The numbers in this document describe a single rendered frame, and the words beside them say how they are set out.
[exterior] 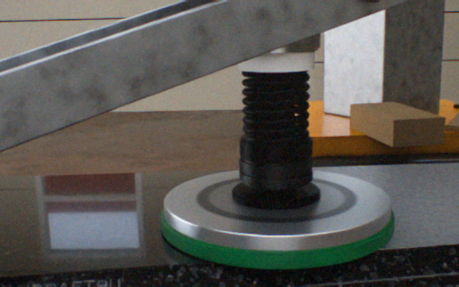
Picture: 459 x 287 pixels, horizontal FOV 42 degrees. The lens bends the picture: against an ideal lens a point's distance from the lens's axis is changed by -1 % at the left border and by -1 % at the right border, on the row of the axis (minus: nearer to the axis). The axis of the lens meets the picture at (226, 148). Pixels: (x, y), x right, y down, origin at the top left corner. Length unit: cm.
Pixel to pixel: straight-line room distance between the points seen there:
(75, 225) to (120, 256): 10
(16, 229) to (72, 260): 11
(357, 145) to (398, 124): 13
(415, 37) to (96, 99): 103
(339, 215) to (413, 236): 8
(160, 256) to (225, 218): 6
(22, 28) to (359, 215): 645
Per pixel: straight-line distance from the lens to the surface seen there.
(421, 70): 141
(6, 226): 63
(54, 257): 54
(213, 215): 53
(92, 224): 61
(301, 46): 52
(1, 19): 695
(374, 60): 134
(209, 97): 656
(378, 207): 56
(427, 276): 54
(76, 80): 44
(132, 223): 60
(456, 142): 127
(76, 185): 75
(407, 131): 111
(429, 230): 59
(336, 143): 120
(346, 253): 50
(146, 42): 45
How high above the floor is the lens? 102
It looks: 13 degrees down
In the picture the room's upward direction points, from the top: 1 degrees counter-clockwise
